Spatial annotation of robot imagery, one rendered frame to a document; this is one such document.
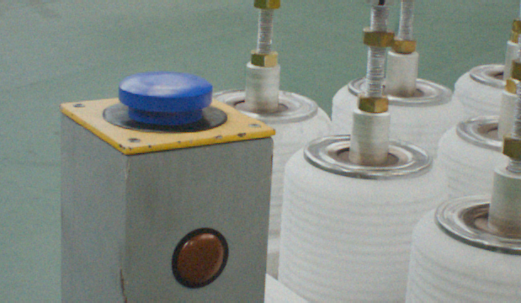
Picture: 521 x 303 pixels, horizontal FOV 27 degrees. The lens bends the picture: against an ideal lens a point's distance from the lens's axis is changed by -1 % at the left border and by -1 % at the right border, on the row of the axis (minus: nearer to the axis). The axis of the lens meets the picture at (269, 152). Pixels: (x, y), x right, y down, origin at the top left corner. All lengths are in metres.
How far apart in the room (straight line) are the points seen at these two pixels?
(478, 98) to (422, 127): 0.09
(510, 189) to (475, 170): 0.14
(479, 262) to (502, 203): 0.04
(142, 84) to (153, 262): 0.07
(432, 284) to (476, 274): 0.03
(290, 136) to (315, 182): 0.09
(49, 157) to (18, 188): 0.12
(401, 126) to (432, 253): 0.24
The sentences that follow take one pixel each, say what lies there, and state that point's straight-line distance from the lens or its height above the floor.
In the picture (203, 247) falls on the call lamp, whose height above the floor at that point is 0.27.
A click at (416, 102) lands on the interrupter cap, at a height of 0.25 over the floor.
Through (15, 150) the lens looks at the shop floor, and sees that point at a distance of 1.47.
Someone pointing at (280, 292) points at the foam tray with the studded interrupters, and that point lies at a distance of 0.64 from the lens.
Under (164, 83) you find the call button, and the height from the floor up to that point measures 0.33.
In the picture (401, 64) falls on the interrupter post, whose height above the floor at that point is 0.27.
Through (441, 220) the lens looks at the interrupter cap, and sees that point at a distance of 0.55.
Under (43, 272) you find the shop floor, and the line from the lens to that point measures 1.10.
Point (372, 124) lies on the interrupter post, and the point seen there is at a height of 0.27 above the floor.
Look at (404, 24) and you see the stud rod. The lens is 0.79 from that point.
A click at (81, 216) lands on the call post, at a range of 0.49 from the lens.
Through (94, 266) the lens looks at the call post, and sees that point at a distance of 0.48.
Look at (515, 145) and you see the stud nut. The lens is 0.54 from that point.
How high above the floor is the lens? 0.44
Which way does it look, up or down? 17 degrees down
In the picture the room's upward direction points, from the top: 3 degrees clockwise
